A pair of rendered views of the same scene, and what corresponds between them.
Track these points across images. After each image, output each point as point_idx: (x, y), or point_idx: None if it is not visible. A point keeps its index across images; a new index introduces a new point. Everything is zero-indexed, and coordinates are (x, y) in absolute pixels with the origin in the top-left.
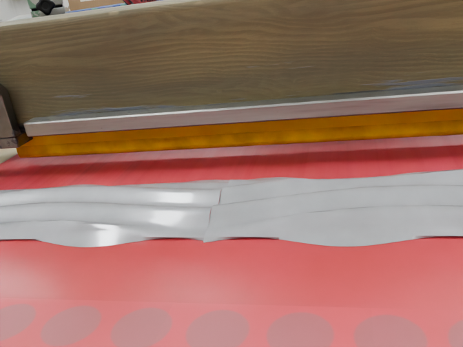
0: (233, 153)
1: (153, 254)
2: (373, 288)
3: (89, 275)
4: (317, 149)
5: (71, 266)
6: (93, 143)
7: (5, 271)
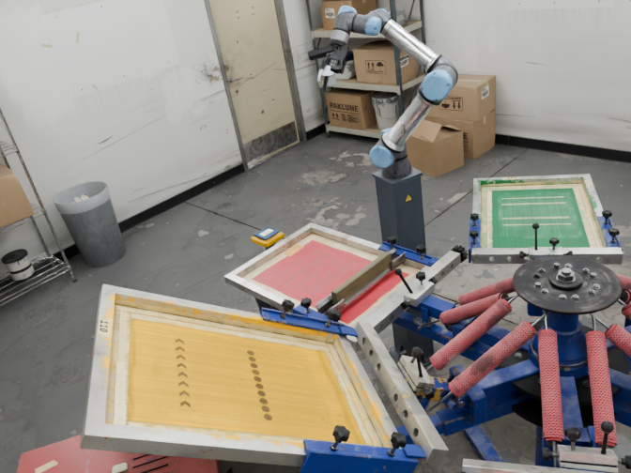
0: (366, 290)
1: (346, 280)
2: (327, 289)
3: (346, 276)
4: (357, 297)
5: (349, 275)
6: None
7: (353, 271)
